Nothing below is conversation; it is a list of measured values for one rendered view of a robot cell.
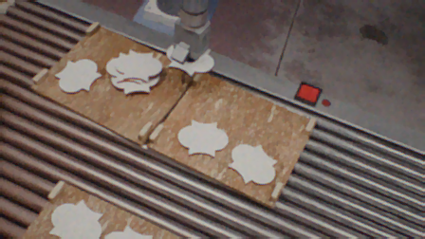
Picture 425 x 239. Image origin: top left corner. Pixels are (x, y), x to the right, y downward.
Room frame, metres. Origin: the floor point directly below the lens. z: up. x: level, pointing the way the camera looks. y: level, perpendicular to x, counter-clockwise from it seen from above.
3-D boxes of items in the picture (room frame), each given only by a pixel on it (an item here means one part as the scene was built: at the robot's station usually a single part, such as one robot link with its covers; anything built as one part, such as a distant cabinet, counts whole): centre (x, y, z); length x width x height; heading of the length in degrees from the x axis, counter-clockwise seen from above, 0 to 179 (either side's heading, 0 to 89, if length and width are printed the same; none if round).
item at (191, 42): (1.13, 0.10, 1.18); 0.12 x 0.09 x 0.16; 155
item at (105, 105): (1.15, 0.32, 0.93); 0.41 x 0.35 x 0.02; 67
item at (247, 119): (1.00, -0.07, 0.93); 0.41 x 0.35 x 0.02; 69
